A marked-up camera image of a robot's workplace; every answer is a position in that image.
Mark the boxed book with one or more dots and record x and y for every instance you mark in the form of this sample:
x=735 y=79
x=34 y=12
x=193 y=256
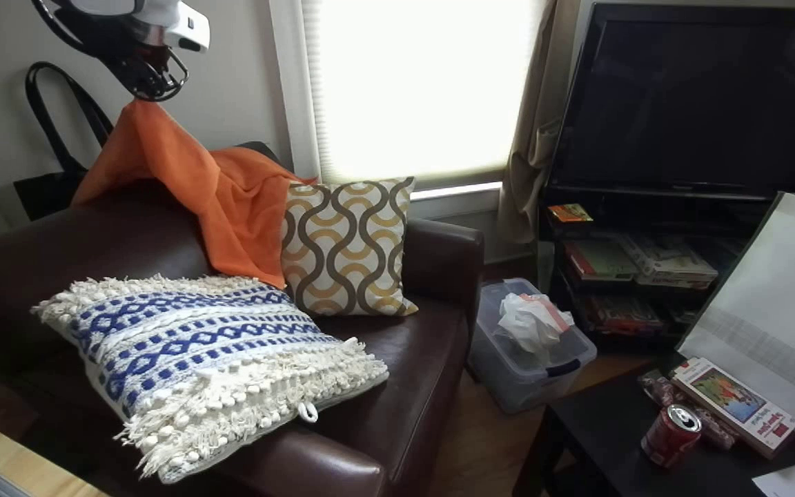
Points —
x=735 y=404

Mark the white paper sheet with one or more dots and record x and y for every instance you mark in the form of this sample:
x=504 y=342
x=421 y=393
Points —
x=791 y=483

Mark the window with blind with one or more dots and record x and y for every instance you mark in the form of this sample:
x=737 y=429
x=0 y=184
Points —
x=418 y=90

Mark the orange towel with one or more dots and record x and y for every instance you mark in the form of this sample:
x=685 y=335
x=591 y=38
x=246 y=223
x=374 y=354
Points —
x=232 y=207

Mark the small orange box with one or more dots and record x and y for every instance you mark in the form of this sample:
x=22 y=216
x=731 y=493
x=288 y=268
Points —
x=569 y=212

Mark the wavy patterned pillow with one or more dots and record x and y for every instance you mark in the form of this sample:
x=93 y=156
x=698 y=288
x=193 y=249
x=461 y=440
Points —
x=346 y=248

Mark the beige curtain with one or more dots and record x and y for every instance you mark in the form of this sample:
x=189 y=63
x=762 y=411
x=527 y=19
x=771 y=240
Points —
x=532 y=138

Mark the brown leather couch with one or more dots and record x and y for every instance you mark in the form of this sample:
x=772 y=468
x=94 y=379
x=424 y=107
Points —
x=404 y=386

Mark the black tote bag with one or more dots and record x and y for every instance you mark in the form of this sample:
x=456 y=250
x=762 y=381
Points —
x=45 y=193

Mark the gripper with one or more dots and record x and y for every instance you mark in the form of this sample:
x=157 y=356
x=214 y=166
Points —
x=136 y=50

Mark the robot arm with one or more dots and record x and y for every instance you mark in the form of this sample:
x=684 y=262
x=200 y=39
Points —
x=163 y=17

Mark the black television stand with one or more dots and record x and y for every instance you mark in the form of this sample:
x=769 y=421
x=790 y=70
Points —
x=653 y=210

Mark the clear plastic storage bin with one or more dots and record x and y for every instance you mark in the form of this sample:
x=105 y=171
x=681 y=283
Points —
x=508 y=373

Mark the white shopping bag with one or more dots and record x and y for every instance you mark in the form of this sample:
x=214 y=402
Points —
x=777 y=310

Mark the stack of red boxes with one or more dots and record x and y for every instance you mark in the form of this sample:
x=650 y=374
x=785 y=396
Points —
x=622 y=314

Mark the blue and white fringed pillow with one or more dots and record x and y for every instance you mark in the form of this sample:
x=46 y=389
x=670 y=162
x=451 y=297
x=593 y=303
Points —
x=197 y=352

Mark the red soda can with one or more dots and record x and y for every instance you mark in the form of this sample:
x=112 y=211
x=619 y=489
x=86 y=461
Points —
x=670 y=438

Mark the stack of game boxes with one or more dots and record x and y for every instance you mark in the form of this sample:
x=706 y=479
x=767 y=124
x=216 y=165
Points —
x=646 y=259

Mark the crumpled white plastic bag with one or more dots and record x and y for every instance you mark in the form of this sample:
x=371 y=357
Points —
x=528 y=321

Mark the black television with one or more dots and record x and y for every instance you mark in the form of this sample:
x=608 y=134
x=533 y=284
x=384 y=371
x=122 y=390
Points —
x=694 y=96

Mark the black side table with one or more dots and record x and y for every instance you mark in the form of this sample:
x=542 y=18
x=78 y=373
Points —
x=597 y=449

